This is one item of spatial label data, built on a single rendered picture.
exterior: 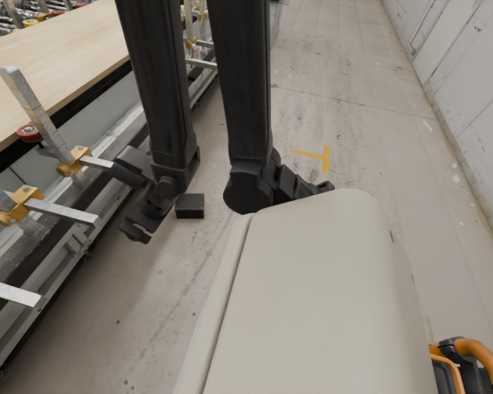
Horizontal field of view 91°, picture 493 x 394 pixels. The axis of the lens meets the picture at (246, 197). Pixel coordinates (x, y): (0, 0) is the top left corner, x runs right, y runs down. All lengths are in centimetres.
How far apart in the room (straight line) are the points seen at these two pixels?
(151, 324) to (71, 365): 39
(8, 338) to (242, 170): 150
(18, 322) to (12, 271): 60
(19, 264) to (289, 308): 102
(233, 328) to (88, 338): 152
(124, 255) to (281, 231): 163
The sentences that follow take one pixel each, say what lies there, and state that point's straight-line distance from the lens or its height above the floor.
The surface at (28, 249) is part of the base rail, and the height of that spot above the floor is 70.
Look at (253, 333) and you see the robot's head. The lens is 18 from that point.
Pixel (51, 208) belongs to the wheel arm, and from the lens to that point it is 99.
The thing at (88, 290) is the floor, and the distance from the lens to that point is 177.
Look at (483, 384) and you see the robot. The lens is 86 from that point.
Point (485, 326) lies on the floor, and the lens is 225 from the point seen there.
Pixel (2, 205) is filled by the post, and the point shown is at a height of 88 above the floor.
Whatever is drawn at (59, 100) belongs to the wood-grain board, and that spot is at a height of 90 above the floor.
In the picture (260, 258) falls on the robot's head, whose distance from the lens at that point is 20.
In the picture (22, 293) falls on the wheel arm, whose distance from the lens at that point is 90.
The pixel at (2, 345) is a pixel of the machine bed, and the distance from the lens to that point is 168.
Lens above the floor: 152
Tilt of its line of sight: 51 degrees down
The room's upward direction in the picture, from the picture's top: 8 degrees clockwise
